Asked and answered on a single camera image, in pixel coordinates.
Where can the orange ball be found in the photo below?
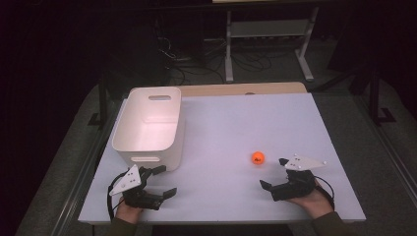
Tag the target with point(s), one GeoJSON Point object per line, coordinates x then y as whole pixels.
{"type": "Point", "coordinates": [258, 157]}

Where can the black floor stand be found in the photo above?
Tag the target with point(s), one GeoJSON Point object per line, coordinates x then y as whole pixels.
{"type": "Point", "coordinates": [375, 98]}
{"type": "Point", "coordinates": [102, 101]}

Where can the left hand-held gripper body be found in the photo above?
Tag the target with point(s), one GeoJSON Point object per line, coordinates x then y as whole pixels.
{"type": "Point", "coordinates": [131, 178]}

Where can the person's left hand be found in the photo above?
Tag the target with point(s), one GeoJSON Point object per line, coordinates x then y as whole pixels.
{"type": "Point", "coordinates": [128, 212]}

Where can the white table board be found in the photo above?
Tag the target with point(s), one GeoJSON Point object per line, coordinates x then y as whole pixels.
{"type": "Point", "coordinates": [229, 131]}

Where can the person's right hand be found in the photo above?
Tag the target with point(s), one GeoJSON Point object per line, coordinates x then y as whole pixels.
{"type": "Point", "coordinates": [311, 201]}

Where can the wooden table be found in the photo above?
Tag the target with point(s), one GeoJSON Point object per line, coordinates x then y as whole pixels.
{"type": "Point", "coordinates": [229, 88]}

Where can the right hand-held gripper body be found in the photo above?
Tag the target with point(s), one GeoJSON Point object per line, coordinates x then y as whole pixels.
{"type": "Point", "coordinates": [295, 187]}

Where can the grey metal stand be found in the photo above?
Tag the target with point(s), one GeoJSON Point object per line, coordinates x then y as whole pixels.
{"type": "Point", "coordinates": [267, 29]}

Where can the white plastic bin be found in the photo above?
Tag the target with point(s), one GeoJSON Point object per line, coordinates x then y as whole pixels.
{"type": "Point", "coordinates": [149, 131]}

